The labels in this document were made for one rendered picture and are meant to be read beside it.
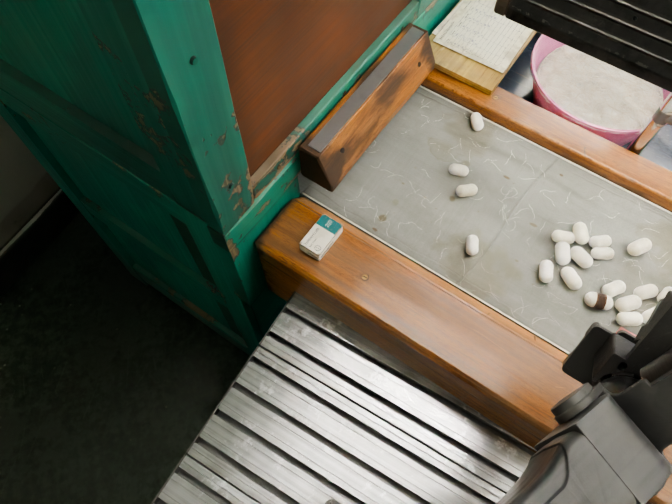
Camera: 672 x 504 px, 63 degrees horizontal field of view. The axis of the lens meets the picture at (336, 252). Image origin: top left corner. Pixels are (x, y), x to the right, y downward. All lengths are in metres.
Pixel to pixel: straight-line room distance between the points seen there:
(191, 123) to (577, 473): 0.44
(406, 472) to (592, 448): 0.40
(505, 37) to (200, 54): 0.67
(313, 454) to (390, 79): 0.55
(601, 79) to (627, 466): 0.79
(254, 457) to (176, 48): 0.54
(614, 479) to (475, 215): 0.51
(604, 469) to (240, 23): 0.49
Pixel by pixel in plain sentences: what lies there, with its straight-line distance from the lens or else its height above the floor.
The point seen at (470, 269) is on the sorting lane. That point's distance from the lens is 0.83.
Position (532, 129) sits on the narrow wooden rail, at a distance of 0.97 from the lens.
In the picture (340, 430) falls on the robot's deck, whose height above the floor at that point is 0.67.
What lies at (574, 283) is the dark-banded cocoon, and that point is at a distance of 0.85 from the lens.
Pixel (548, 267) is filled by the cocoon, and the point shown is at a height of 0.76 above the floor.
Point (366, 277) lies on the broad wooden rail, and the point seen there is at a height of 0.77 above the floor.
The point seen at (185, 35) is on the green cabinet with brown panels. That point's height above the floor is 1.15.
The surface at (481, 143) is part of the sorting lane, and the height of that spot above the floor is 0.74.
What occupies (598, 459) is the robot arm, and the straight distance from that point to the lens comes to 0.46.
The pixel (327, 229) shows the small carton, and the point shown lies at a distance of 0.78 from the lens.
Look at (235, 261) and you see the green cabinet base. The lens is 0.80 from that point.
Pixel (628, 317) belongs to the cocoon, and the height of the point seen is 0.76.
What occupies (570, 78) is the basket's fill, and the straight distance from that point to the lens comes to 1.11.
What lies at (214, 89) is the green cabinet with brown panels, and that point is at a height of 1.07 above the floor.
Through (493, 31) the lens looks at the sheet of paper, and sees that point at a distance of 1.08.
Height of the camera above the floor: 1.47
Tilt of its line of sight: 64 degrees down
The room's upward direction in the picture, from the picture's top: 1 degrees clockwise
